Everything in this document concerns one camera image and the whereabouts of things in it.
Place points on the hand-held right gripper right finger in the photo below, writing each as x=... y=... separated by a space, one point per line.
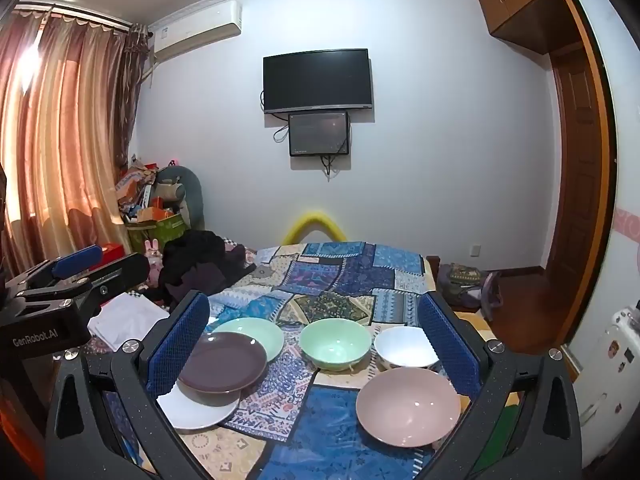
x=447 y=347

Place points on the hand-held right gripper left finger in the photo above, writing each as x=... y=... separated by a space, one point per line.
x=180 y=347

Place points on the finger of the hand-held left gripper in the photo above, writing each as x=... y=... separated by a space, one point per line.
x=117 y=275
x=77 y=261

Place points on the brown plate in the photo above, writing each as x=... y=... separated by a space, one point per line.
x=225 y=362

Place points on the white bowl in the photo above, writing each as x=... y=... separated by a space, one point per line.
x=400 y=347

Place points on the white plate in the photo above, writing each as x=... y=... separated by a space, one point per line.
x=200 y=414

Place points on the pink bowl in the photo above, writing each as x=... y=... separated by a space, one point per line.
x=407 y=405

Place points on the green plate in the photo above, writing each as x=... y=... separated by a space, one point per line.
x=262 y=335

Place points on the green bowl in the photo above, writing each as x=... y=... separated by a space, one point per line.
x=335 y=342

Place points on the red box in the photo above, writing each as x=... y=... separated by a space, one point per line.
x=111 y=251

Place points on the white folded cloth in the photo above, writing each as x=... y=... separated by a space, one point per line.
x=130 y=315

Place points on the pink bunny toy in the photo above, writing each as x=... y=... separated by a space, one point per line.
x=154 y=251

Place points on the green storage bag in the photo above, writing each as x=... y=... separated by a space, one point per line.
x=160 y=232

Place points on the grey backpack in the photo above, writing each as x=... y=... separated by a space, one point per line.
x=460 y=285

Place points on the black clothes pile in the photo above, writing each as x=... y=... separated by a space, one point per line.
x=195 y=265

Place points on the grey plush cushion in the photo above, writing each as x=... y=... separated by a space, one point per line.
x=192 y=195

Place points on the orange curtain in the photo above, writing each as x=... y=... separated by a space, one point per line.
x=60 y=135

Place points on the blue patchwork blanket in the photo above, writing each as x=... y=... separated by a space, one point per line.
x=325 y=280

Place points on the white suitcase with stickers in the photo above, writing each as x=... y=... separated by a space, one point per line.
x=610 y=370

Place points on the brown wooden door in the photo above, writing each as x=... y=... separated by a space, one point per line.
x=575 y=160

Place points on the small black monitor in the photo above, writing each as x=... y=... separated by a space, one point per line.
x=318 y=132

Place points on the white air conditioner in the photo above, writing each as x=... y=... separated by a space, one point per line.
x=200 y=27

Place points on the white wardrobe door pink hearts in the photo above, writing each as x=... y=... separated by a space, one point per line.
x=625 y=110

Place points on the black wall television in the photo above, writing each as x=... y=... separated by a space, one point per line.
x=317 y=80

